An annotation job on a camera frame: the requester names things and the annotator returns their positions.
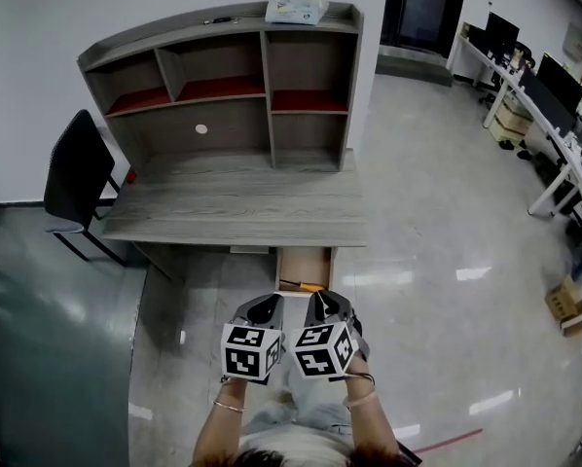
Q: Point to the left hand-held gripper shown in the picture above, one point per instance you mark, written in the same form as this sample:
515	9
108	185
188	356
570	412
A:
244	353

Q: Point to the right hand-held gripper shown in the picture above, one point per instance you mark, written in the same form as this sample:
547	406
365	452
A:
320	353

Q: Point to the wooden desk drawer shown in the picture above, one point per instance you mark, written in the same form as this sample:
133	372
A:
303	265

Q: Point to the person's left forearm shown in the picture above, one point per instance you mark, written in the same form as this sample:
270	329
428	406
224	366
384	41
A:
223	431

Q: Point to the person's right forearm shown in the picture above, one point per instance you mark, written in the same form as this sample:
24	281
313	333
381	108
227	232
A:
369	426

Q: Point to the black wrist band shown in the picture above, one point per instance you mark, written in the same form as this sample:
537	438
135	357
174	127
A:
364	377

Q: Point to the pale pink bangle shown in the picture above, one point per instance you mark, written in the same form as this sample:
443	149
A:
361	401

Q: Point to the person's light grey trousers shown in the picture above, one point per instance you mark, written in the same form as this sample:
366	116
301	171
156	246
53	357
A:
315	409

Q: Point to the person's white shirt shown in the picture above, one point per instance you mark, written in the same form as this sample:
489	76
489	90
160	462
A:
296	443

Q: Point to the red floor tape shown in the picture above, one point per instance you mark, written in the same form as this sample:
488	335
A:
447	441

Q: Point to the small red object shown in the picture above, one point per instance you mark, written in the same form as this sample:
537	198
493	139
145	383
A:
132	177

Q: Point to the grey wooden shelf hutch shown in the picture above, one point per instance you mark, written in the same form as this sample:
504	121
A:
223	124

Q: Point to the black chair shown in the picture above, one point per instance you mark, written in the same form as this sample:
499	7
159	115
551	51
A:
77	173

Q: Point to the printed cardboard box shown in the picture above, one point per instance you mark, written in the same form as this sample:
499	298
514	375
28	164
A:
563	299

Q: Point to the plain cardboard box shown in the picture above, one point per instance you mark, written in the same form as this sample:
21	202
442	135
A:
577	326

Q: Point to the grey door step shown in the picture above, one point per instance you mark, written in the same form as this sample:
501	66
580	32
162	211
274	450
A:
412	66

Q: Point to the stack of pale cartons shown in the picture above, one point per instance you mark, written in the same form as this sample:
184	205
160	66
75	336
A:
510	119

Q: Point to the small black item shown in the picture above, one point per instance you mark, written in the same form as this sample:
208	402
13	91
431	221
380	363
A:
220	20

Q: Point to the long white office desk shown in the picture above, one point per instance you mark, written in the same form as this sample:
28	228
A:
529	95

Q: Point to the black desk partition panel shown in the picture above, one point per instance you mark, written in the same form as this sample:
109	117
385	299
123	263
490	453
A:
546	102

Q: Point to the white plastic package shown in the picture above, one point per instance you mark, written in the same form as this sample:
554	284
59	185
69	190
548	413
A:
293	8

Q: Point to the dark glass door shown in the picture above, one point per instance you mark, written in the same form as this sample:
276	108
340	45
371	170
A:
422	8

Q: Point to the black computer monitor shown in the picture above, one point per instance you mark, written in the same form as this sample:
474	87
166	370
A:
502	32
561	83

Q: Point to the white wall panel box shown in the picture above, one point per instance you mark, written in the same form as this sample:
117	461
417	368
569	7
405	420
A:
578	41

